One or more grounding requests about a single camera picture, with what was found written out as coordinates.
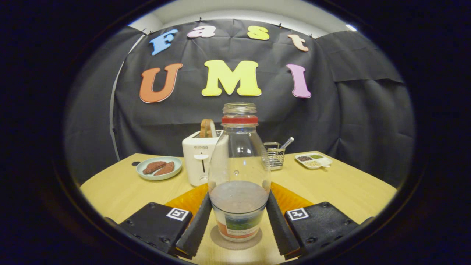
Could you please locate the brown toast piece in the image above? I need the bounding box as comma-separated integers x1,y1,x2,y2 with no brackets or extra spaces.
154,162,175,176
143,161,167,175

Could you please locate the white toaster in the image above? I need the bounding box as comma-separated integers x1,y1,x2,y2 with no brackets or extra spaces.
182,130,229,187

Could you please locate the clear juice bottle red ring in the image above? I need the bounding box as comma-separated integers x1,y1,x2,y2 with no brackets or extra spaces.
208,103,272,243

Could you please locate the metal wire basket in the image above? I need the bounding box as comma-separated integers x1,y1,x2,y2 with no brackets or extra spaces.
263,142,286,170

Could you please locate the round brown coaster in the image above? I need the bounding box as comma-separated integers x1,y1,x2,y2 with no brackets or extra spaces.
210,225,263,251

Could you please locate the wooden table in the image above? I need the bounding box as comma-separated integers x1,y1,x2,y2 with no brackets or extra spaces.
80,151,398,265

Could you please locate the pale green plate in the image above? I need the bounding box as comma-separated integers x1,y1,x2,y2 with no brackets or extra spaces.
136,156,183,181

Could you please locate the white divided dish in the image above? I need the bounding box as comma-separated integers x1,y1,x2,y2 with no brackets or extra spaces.
295,152,333,170

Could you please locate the bread slice in toaster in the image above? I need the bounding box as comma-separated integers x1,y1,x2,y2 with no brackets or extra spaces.
199,119,217,138

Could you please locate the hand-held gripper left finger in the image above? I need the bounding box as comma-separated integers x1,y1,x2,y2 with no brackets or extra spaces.
104,183,213,260

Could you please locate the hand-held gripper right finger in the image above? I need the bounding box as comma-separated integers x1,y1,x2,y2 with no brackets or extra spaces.
266,182,376,260

